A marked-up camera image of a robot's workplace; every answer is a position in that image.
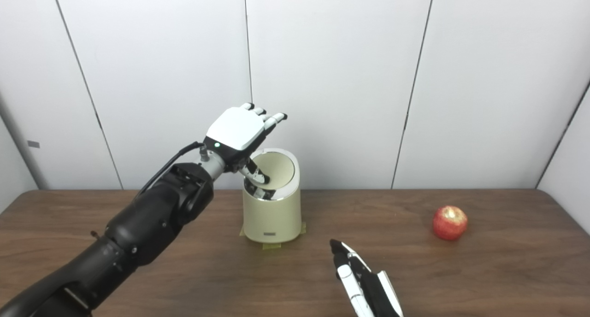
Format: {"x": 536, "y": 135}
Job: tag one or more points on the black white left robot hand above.
{"x": 235, "y": 130}

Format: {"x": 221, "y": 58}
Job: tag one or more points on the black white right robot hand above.
{"x": 368, "y": 289}

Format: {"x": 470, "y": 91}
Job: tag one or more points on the cream round bin lid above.
{"x": 279, "y": 167}

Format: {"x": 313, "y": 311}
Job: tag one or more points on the red apple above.
{"x": 450, "y": 224}

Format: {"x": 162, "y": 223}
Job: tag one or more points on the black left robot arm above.
{"x": 147, "y": 220}

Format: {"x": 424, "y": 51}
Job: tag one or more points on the cream-colored round bin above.
{"x": 272, "y": 218}

